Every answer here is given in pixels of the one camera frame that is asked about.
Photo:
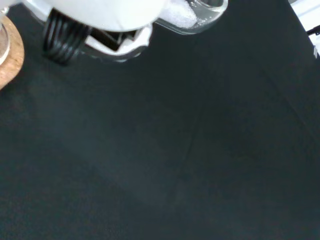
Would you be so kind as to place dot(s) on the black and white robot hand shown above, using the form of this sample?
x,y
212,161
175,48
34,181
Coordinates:
x,y
105,15

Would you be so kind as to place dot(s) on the clear round-bottom flask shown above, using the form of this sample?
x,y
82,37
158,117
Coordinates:
x,y
4,42

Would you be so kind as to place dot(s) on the black bench cloth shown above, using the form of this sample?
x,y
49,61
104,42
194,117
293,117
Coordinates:
x,y
160,150

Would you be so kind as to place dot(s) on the white cloth clip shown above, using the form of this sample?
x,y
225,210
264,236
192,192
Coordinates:
x,y
315,51

